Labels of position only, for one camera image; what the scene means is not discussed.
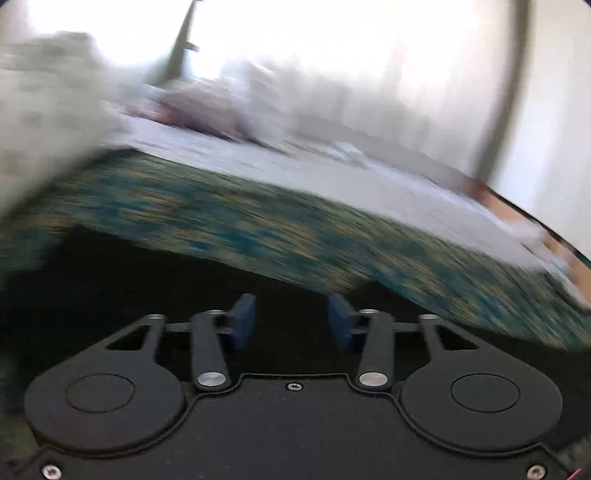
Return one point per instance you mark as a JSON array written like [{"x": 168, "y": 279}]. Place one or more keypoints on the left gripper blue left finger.
[{"x": 209, "y": 369}]

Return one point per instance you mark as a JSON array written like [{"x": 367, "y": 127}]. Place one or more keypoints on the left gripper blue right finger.
[{"x": 375, "y": 369}]

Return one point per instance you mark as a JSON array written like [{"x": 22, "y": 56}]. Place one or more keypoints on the black pants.
[{"x": 90, "y": 285}]

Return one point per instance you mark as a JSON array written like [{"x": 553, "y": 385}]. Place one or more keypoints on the teal patterned bedspread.
[{"x": 313, "y": 243}]

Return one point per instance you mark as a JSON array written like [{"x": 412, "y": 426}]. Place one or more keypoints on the white bed sheet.
[{"x": 367, "y": 185}]

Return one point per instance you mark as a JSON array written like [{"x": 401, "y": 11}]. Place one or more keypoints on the grey patterned pillow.
[{"x": 207, "y": 106}]

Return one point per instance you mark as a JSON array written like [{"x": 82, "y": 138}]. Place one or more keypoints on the green curtain left panel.
[{"x": 171, "y": 67}]

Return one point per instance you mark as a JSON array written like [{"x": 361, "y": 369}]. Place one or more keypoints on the white sheer curtain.
[{"x": 423, "y": 73}]

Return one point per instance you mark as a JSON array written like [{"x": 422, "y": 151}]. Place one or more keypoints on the white pillow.
[{"x": 58, "y": 109}]

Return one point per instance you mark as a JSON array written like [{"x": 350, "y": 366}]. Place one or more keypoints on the wooden bed frame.
[{"x": 506, "y": 210}]

